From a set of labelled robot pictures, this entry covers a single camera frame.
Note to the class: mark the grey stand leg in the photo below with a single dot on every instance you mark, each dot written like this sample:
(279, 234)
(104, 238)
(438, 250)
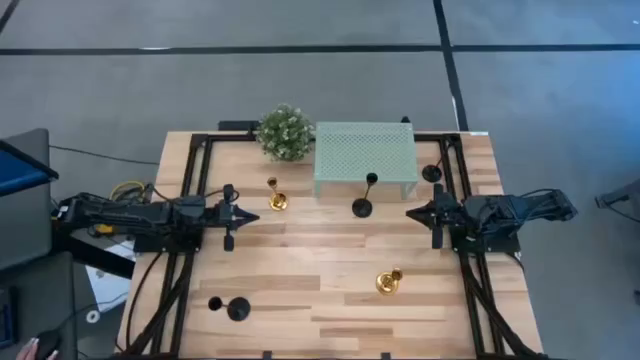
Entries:
(620, 197)

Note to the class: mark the pale green mesh shelf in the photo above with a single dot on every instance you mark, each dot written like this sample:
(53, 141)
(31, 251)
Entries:
(365, 150)

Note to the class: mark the green potted plant black pot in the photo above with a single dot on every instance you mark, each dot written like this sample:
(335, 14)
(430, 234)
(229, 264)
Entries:
(285, 132)

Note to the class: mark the black aluminium table frame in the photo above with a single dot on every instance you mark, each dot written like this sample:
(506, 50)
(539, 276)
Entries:
(198, 137)

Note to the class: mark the dark keyboard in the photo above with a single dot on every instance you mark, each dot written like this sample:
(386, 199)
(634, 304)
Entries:
(7, 320)

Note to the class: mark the dark grey desk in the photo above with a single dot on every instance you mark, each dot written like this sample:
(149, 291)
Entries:
(45, 300)

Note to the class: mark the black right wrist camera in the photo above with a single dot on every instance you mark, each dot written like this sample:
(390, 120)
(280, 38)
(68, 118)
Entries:
(479, 207)

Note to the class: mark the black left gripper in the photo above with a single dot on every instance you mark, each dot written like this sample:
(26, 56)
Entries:
(228, 215)

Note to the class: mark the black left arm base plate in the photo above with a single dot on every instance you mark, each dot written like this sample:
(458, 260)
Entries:
(150, 245)

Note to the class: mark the monitor with blue screen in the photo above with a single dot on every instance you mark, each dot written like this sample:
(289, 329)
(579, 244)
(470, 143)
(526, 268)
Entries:
(20, 170)

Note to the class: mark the person's hand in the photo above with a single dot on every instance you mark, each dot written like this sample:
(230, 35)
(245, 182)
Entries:
(27, 352)

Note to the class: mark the grey cabinet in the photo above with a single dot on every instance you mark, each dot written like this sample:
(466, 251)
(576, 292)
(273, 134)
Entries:
(25, 225)

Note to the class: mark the yellow clamp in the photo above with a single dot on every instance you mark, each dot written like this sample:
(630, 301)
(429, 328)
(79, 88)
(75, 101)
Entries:
(104, 229)

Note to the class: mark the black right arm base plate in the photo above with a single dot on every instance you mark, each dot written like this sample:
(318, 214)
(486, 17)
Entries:
(500, 245)

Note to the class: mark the white tape roll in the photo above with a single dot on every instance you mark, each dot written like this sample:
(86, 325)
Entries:
(88, 316)

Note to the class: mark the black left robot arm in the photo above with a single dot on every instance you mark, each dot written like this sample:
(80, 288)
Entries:
(125, 215)

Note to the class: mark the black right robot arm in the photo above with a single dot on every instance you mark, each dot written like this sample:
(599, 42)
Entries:
(525, 207)

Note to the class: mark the gold candle stick holder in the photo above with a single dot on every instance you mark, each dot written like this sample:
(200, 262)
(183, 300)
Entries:
(278, 201)
(386, 282)

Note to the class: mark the black candle stick holder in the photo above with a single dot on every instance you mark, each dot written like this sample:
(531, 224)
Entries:
(239, 308)
(362, 207)
(431, 173)

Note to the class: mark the black computer mouse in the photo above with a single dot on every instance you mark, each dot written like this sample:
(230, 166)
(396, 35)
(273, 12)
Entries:
(50, 342)

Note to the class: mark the black stand beam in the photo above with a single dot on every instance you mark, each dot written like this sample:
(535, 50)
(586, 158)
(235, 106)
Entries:
(100, 257)

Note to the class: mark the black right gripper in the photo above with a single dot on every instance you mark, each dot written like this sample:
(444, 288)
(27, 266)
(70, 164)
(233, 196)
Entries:
(439, 215)

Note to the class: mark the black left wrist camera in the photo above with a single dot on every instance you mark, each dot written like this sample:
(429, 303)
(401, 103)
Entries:
(190, 206)

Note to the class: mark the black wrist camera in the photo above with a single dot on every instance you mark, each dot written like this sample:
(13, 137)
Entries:
(190, 206)
(479, 207)

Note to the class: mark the small black knob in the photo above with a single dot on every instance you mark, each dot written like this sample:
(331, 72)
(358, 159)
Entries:
(405, 120)

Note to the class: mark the white paper sheet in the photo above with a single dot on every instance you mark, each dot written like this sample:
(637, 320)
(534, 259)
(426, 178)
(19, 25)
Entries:
(107, 290)

